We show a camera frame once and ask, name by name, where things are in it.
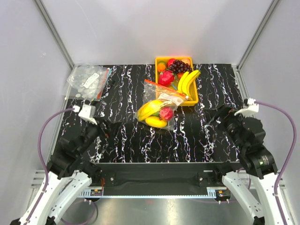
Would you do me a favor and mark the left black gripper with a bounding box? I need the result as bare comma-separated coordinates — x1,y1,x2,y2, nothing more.
76,116,122,155

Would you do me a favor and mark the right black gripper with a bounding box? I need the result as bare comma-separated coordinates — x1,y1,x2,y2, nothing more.
203,103,249,150

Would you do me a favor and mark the yellow banana bunch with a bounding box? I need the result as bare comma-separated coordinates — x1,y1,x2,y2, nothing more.
177,70,201,100
137,100,164,121

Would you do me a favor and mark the yellow mango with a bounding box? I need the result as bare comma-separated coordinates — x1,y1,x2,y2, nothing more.
145,116,167,128

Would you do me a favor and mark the clear zip bag orange zipper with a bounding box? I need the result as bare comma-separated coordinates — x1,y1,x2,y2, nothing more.
135,80,189,130

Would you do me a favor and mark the red apple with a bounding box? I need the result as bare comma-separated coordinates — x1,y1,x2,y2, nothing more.
159,107,174,121

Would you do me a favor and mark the green apple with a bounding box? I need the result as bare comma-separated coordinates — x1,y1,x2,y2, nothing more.
152,112,160,118

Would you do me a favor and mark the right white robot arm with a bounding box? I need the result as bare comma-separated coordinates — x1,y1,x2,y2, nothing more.
209,102,295,225

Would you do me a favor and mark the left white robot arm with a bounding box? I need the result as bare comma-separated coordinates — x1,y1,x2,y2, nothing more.
11,119,121,225

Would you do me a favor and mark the stack of clear zip bags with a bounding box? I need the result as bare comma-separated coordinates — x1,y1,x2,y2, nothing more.
67,64,112,102

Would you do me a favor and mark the yellow plastic fruit tray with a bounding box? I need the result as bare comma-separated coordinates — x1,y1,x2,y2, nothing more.
155,56,199,106

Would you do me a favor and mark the pink dragon fruit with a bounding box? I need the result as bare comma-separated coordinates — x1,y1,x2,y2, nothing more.
158,70,174,87

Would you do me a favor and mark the yellow banana bunch in tray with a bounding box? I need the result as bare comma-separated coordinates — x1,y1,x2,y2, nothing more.
177,70,201,100

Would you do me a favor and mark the orange fruit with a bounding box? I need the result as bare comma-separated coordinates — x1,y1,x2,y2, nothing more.
157,61,166,73

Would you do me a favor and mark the red peach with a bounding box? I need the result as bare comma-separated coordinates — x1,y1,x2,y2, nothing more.
167,58,175,68

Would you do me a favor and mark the dark purple grape bunch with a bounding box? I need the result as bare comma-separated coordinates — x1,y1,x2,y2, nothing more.
168,59,192,74

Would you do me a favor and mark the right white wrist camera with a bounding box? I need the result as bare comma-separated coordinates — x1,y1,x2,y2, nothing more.
234,98,259,117

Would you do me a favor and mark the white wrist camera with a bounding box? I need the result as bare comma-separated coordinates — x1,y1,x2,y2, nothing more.
73,104,98,125
234,98,259,117

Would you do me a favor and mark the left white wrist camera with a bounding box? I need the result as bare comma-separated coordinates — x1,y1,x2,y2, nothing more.
73,104,98,125

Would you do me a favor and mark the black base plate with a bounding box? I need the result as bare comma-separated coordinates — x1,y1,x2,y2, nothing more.
92,161,241,187

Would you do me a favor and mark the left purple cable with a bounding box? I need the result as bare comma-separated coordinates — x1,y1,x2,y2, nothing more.
25,107,98,225

